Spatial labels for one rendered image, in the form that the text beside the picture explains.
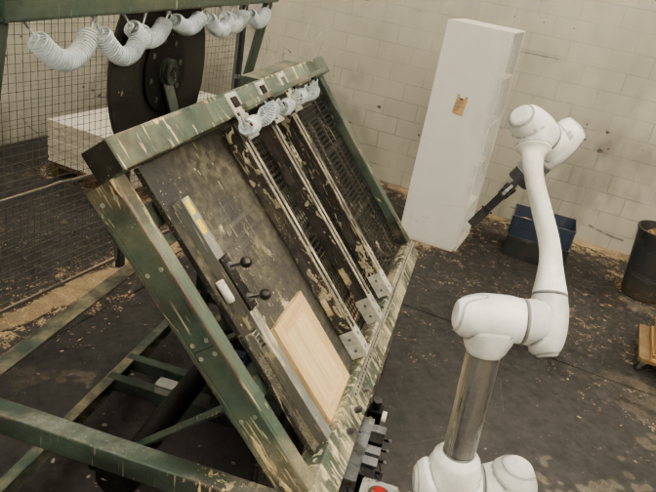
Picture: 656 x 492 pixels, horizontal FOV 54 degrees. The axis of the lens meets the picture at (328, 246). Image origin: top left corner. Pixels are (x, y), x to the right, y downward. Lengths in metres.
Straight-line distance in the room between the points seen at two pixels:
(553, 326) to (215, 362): 0.97
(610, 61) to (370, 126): 2.65
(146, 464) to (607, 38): 6.03
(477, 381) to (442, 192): 4.33
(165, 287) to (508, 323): 0.97
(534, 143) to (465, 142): 4.10
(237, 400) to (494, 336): 0.77
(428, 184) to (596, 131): 1.99
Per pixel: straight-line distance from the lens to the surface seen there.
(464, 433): 2.08
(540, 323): 1.90
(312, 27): 7.99
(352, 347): 2.71
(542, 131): 1.95
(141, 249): 1.89
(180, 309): 1.91
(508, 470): 2.21
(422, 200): 6.26
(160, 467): 2.32
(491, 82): 5.92
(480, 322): 1.85
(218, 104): 2.42
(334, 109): 3.78
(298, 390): 2.22
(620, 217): 7.47
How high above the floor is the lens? 2.41
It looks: 24 degrees down
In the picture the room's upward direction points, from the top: 10 degrees clockwise
